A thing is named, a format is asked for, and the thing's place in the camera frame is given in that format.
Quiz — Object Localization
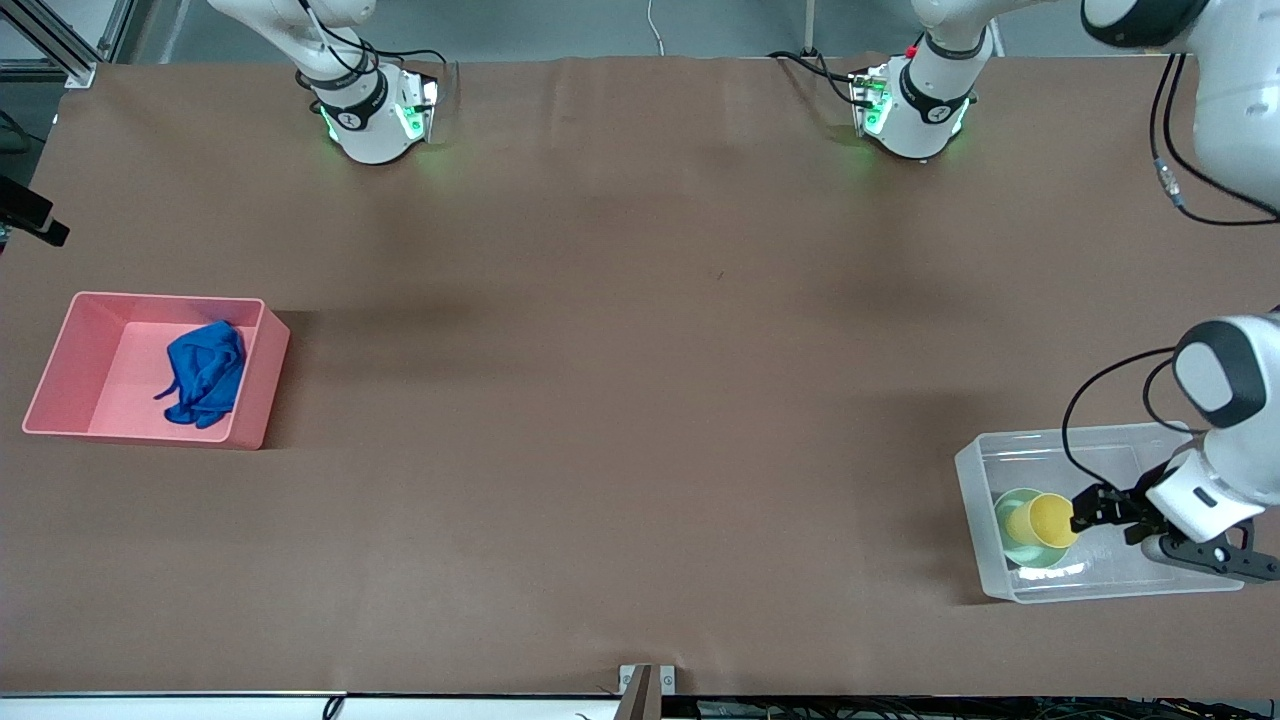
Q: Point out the yellow cup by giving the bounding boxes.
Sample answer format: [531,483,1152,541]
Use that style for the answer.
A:
[1004,493,1082,550]

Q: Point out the green bowl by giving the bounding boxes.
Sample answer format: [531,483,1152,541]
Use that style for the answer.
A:
[993,487,1077,570]

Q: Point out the blue cloth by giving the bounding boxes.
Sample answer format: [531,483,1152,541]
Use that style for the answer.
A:
[153,320,248,430]

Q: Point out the clear plastic box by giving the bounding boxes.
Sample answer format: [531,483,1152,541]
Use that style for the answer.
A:
[954,425,1245,605]

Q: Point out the pink plastic bin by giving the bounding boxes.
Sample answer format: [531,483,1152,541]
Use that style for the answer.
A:
[22,291,292,451]

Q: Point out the brown table cover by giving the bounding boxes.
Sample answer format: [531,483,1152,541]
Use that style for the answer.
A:
[0,55,1280,699]

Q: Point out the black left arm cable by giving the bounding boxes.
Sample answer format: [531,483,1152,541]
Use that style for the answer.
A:
[1062,50,1280,493]

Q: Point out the aluminium frame profile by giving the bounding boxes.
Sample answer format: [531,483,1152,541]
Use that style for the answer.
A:
[0,0,151,89]

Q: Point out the black right base cable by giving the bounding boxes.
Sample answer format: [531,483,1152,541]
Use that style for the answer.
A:
[358,40,457,101]

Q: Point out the black base cable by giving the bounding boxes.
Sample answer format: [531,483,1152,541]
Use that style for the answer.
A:
[766,48,863,107]
[358,40,457,101]

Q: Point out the metal bracket with post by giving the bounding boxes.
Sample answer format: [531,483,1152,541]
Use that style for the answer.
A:
[618,664,677,720]

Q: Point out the white table edge rail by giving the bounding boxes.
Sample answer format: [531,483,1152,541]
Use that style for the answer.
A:
[0,691,627,720]

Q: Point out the black left base cable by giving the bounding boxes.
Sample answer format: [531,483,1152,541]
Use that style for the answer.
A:
[766,48,863,107]

